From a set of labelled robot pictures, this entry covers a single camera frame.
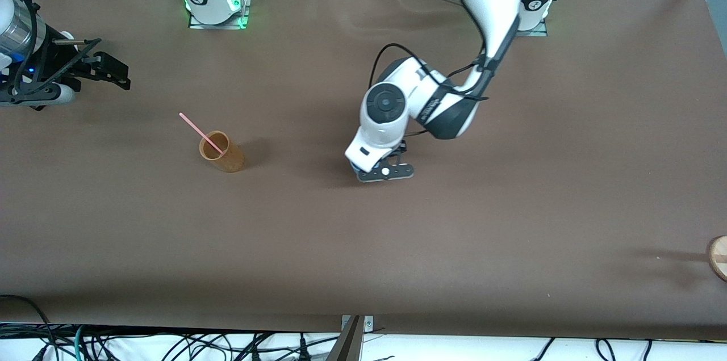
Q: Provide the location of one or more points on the white cup with face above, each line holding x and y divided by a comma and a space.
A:
64, 35

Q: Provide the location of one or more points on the brown wooden cup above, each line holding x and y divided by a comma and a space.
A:
227, 162

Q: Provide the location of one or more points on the round wooden board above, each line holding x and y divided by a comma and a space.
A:
720, 259

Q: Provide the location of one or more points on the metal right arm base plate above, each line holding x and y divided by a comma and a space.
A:
243, 9

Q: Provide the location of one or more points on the pink chopstick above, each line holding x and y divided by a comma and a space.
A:
196, 127

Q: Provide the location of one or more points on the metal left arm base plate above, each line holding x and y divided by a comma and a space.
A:
537, 33

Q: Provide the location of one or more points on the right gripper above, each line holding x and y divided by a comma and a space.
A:
55, 61

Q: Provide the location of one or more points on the dark metal bar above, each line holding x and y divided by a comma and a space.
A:
347, 344

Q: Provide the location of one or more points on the table cover sheet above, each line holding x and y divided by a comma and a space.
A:
397, 236

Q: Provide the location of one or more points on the silver table edge bracket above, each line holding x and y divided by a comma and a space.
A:
368, 324

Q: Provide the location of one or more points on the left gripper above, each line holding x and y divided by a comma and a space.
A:
401, 148

